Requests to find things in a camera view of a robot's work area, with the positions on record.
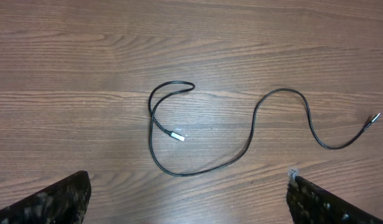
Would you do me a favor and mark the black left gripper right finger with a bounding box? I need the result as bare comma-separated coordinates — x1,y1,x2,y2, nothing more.
286,169,383,224

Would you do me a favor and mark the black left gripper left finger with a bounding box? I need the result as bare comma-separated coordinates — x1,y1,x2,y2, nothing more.
0,170,91,224

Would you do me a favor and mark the black braided usb cable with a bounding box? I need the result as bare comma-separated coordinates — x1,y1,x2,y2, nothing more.
147,80,382,177

